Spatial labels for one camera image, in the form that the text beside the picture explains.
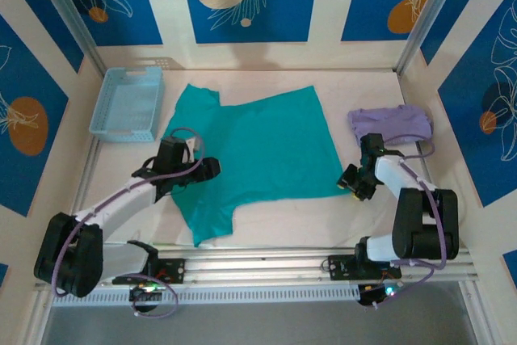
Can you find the teal t-shirt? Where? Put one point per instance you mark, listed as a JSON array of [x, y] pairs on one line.
[[262, 151]]

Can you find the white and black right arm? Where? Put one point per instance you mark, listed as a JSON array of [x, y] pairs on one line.
[[424, 224]]

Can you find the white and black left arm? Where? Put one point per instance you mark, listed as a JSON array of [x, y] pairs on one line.
[[117, 199]]

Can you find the folded lavender shirt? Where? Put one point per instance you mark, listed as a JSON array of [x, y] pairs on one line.
[[396, 123]]

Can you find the black electronics board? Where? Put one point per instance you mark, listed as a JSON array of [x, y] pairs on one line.
[[341, 268], [171, 271]]

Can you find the light blue perforated basket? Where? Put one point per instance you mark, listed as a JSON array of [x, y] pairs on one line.
[[125, 98]]

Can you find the black hub with green light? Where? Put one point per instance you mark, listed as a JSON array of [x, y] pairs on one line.
[[373, 294], [143, 296]]

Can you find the blue panel small orange dot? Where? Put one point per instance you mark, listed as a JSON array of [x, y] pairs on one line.
[[121, 26]]

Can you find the blue panel orange circle flower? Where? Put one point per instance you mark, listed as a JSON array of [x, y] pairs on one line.
[[36, 78]]

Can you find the blue panel beige circle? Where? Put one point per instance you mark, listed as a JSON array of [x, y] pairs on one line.
[[282, 26]]

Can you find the blue panel white leaf lines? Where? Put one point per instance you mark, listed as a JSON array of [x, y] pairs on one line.
[[48, 18]]

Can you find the aluminium table side rail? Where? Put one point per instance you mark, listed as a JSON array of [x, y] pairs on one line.
[[87, 167], [468, 312]]

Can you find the white perforated bracket plate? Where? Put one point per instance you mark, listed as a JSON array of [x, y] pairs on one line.
[[163, 63]]

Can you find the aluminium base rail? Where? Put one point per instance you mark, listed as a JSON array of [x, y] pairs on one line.
[[258, 264]]

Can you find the aluminium corner post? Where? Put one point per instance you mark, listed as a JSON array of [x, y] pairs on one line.
[[435, 5], [64, 5]]

